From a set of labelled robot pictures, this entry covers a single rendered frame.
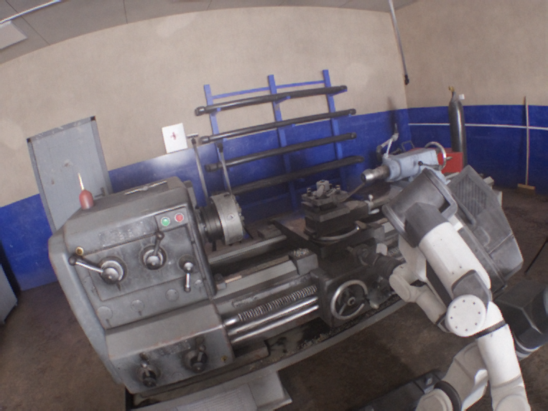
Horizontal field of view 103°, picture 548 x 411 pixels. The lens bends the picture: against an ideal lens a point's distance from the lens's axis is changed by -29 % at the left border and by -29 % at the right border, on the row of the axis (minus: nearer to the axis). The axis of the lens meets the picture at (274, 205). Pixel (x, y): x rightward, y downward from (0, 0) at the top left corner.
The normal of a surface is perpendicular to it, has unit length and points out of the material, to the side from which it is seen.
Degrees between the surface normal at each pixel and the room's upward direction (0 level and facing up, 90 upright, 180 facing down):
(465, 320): 54
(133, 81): 90
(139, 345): 32
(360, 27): 90
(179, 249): 90
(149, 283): 90
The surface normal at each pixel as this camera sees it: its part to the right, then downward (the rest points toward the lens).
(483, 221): -0.68, -0.29
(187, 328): 0.04, -0.69
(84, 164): 0.38, 0.19
